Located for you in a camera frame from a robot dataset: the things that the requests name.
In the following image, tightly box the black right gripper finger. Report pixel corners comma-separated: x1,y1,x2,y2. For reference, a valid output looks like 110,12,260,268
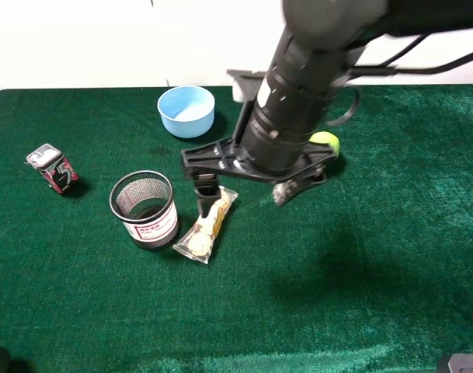
272,173,327,206

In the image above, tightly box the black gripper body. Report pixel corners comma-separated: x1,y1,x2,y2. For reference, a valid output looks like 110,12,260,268
181,138,334,183

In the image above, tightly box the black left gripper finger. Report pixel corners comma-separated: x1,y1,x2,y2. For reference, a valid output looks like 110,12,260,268
193,174,221,218

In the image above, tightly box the clear pack of gold chocolates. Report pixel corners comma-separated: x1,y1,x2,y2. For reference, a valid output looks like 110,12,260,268
173,186,238,264

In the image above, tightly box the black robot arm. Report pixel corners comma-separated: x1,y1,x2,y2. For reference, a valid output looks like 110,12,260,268
181,1,473,216

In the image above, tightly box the light blue plastic bowl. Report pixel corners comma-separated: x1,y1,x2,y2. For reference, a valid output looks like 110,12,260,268
157,85,215,139

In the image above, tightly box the black mesh pen holder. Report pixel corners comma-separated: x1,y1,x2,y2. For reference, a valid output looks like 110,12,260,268
109,170,179,252

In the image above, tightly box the green lime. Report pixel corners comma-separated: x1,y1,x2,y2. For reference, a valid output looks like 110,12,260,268
309,131,340,158

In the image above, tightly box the green velvet table cloth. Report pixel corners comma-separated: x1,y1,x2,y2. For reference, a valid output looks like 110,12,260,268
0,85,473,372

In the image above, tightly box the black red gum box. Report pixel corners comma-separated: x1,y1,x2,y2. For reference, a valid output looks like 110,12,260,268
26,143,79,194

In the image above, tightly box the black cable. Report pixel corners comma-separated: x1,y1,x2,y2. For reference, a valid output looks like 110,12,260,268
324,33,473,128

